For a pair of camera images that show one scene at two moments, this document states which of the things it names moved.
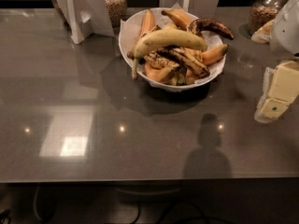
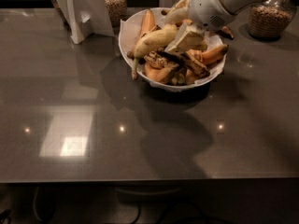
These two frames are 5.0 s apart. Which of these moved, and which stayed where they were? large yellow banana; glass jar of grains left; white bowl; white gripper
Moved: white gripper
Stayed: white bowl; glass jar of grains left; large yellow banana
